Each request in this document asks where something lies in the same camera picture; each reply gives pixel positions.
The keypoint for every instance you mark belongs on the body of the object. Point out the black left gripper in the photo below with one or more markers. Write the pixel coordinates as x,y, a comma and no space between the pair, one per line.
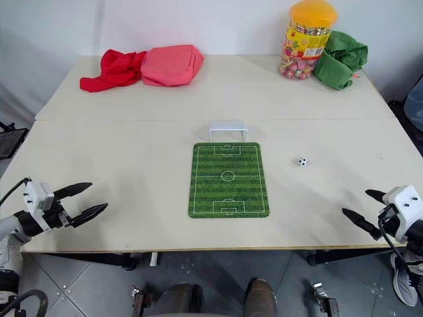
56,216

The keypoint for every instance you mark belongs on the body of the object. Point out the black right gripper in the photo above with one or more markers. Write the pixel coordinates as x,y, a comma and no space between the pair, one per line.
390,219

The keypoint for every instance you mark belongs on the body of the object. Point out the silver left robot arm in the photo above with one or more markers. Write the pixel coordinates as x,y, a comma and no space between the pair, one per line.
11,228

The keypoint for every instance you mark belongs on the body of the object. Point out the tiny soccer ball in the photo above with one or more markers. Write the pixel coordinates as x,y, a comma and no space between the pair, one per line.
301,162

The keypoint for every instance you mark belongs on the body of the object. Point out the green soccer field mat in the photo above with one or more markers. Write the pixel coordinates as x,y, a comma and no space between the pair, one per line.
229,193

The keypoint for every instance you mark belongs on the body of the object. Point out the white black sneaker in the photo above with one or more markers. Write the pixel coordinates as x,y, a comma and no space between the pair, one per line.
408,282

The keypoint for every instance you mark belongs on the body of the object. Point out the white table leg piece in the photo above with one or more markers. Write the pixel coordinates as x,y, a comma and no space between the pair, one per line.
153,259

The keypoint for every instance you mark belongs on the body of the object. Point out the black chair part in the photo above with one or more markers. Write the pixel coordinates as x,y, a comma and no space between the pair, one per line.
398,110

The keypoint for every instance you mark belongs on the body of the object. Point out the person's blue jeans leg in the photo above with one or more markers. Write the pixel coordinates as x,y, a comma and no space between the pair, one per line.
415,105

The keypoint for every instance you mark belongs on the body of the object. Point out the red cloth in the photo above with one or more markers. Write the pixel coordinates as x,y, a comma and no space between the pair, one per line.
112,71

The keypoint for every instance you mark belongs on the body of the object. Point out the dark rounded shape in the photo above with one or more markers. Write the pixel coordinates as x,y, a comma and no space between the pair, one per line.
260,297

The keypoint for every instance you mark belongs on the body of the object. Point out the green cloth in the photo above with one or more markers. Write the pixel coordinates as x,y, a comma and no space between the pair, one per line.
340,59

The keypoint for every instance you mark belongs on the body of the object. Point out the pink cloth bundle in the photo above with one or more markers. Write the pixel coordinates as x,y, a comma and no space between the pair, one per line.
170,66

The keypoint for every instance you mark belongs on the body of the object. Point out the small white goal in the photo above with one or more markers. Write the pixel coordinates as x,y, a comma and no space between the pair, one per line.
228,125

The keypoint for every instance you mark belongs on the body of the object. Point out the candy jar with orange lid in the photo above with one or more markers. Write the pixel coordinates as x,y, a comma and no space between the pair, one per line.
305,39

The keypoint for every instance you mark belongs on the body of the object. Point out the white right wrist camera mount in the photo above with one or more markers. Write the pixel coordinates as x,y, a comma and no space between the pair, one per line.
404,204

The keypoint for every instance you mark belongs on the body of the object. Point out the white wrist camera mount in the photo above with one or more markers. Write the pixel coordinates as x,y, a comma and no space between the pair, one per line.
404,204
37,195

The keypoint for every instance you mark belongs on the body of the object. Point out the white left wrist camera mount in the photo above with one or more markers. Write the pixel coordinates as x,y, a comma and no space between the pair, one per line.
37,195

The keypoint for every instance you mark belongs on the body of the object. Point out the black table frame bar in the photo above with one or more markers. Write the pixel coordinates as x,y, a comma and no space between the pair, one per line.
347,255

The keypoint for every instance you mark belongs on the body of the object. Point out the metal bracket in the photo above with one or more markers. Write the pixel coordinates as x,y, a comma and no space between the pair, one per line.
140,300
325,298

